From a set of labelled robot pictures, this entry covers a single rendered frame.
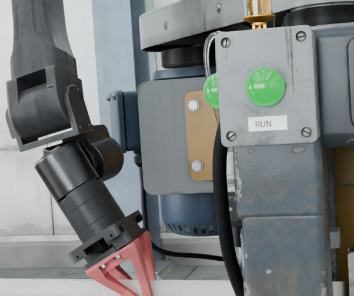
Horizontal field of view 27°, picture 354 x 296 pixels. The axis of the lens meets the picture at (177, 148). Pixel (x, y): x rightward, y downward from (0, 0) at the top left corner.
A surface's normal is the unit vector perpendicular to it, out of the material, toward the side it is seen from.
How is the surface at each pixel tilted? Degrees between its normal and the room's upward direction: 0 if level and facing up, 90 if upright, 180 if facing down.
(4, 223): 90
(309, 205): 90
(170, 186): 90
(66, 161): 73
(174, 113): 90
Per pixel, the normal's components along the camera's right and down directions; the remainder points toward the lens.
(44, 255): -0.24, 0.07
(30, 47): -0.42, -0.22
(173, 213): -0.72, 0.10
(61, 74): 0.90, -0.25
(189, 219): -0.43, 0.14
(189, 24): -0.91, 0.08
